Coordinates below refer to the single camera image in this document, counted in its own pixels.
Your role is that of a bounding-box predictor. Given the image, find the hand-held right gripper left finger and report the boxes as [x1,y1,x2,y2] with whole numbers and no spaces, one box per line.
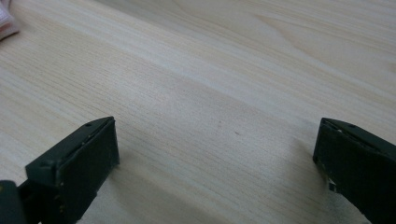
[17,116,120,224]

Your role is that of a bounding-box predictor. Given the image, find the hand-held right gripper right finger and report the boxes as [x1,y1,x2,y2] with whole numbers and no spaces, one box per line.
[312,117,396,224]

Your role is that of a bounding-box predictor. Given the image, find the pink cloth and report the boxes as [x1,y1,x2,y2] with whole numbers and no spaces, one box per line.
[0,0,21,41]

